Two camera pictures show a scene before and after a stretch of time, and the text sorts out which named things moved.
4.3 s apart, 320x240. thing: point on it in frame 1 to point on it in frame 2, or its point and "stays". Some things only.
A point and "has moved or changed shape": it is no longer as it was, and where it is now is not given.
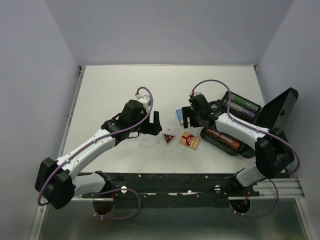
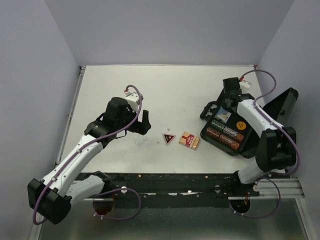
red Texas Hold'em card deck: x=190 y=140 stays
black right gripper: x=187 y=111 to x=225 y=96
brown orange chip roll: x=229 y=141 stays
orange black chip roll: x=213 y=133 stays
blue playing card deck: x=179 y=112 has moved or changed shape
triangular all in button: x=168 y=138 stays
